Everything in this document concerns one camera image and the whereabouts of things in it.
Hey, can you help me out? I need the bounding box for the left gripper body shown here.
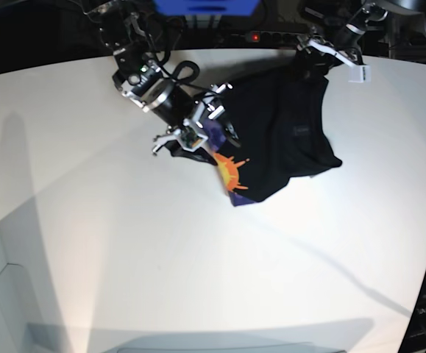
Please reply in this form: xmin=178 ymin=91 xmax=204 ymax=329
xmin=297 ymin=34 xmax=363 ymax=67

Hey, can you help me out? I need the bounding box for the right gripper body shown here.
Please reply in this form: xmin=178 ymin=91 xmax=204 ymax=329
xmin=150 ymin=82 xmax=232 ymax=154

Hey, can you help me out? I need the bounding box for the black T-shirt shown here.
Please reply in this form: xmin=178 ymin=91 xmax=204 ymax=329
xmin=211 ymin=66 xmax=342 ymax=207

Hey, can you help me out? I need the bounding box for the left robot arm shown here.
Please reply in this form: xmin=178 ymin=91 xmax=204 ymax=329
xmin=293 ymin=1 xmax=388 ymax=83

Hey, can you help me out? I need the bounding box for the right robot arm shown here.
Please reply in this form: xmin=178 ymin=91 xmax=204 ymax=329
xmin=86 ymin=1 xmax=241 ymax=165

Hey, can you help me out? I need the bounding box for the black power strip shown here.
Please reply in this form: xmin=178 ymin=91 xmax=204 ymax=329
xmin=229 ymin=31 xmax=299 ymax=48

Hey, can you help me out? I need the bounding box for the blue plastic box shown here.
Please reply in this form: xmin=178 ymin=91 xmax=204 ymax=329
xmin=154 ymin=0 xmax=260 ymax=16

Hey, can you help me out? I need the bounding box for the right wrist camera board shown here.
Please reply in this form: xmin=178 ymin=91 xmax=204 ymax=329
xmin=178 ymin=126 xmax=208 ymax=152

